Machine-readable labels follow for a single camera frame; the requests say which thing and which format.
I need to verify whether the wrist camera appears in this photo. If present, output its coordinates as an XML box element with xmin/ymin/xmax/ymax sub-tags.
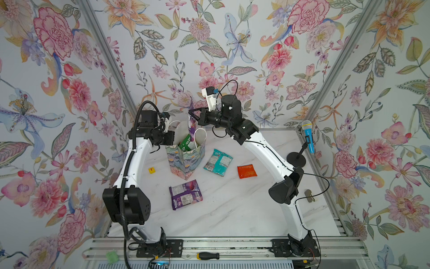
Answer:
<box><xmin>160</xmin><ymin>112</ymin><xmax>171</xmax><ymax>133</ymax></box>
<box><xmin>201</xmin><ymin>86</ymin><xmax>218</xmax><ymax>112</ymax></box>

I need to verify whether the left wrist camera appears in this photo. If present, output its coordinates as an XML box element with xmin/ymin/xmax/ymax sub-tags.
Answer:
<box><xmin>160</xmin><ymin>112</ymin><xmax>171</xmax><ymax>133</ymax></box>

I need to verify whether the green Fox's candy bag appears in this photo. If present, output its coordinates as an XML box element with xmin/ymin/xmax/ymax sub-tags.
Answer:
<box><xmin>179</xmin><ymin>134</ymin><xmax>193</xmax><ymax>151</ymax></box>

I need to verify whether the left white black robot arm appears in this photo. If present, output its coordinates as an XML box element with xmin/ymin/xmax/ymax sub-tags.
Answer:
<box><xmin>102</xmin><ymin>101</ymin><xmax>174</xmax><ymax>244</ymax></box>

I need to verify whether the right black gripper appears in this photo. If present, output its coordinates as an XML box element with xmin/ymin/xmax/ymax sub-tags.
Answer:
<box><xmin>189</xmin><ymin>108</ymin><xmax>233</xmax><ymax>133</ymax></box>

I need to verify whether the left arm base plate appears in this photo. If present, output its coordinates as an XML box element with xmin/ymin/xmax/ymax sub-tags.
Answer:
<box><xmin>136</xmin><ymin>239</ymin><xmax>184</xmax><ymax>258</ymax></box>

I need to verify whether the small red sachet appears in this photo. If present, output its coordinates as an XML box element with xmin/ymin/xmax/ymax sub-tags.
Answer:
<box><xmin>237</xmin><ymin>164</ymin><xmax>258</xmax><ymax>179</ymax></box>

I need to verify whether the black yellow screwdriver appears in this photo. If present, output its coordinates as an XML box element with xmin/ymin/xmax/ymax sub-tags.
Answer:
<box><xmin>197</xmin><ymin>252</ymin><xmax>253</xmax><ymax>261</ymax></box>

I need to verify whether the floral paper gift bag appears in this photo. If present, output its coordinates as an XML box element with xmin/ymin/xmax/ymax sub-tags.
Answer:
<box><xmin>166</xmin><ymin>121</ymin><xmax>207</xmax><ymax>180</ymax></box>

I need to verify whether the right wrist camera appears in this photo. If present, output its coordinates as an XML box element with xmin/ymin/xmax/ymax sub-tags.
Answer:
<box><xmin>201</xmin><ymin>86</ymin><xmax>218</xmax><ymax>112</ymax></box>

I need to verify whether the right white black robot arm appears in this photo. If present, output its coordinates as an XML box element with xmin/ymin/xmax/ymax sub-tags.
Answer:
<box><xmin>188</xmin><ymin>95</ymin><xmax>315</xmax><ymax>257</ymax></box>

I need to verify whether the small grey metal clip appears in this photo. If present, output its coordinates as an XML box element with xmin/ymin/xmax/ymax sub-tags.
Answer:
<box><xmin>305</xmin><ymin>189</ymin><xmax>315</xmax><ymax>203</ymax></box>

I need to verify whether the blue toy microphone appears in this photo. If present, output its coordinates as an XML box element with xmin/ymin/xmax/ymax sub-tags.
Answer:
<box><xmin>301</xmin><ymin>120</ymin><xmax>315</xmax><ymax>154</ymax></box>

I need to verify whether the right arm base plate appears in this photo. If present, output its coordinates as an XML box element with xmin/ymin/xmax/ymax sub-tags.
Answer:
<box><xmin>271</xmin><ymin>239</ymin><xmax>320</xmax><ymax>258</ymax></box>

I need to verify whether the teal snack packet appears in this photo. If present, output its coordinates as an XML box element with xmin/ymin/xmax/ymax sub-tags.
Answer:
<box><xmin>204</xmin><ymin>149</ymin><xmax>234</xmax><ymax>177</ymax></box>

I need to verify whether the black microphone stand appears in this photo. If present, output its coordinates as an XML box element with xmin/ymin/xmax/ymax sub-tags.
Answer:
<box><xmin>286</xmin><ymin>142</ymin><xmax>308</xmax><ymax>168</ymax></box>

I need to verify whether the purple snack packet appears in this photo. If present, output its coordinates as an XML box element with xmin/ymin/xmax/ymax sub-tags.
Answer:
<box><xmin>188</xmin><ymin>115</ymin><xmax>198</xmax><ymax>142</ymax></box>
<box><xmin>169</xmin><ymin>180</ymin><xmax>203</xmax><ymax>211</ymax></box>

